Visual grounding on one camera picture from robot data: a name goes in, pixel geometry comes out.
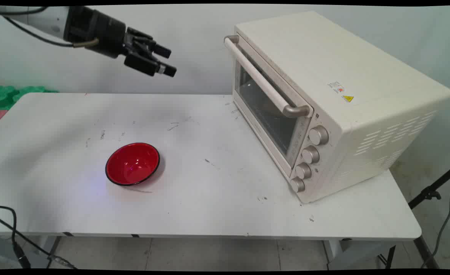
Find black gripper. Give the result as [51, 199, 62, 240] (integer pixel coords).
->
[63, 6, 177, 78]

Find red bowl with black rim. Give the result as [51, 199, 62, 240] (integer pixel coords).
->
[105, 142, 160, 186]

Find green foam mat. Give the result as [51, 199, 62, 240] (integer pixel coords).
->
[0, 86, 59, 110]

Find metal oven knob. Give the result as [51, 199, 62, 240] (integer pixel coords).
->
[309, 126, 329, 146]
[290, 177, 306, 193]
[301, 146, 320, 164]
[295, 163, 312, 180]

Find cream toaster oven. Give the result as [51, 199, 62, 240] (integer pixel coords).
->
[224, 11, 450, 204]

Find black tripod stand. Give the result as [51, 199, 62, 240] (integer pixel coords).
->
[378, 163, 450, 270]

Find oven door handle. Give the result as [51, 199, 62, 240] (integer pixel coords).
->
[224, 35, 310, 118]

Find black cable with plug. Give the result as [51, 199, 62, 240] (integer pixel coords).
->
[0, 205, 76, 270]

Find grey hanging cable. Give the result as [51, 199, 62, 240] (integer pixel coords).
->
[421, 174, 450, 269]

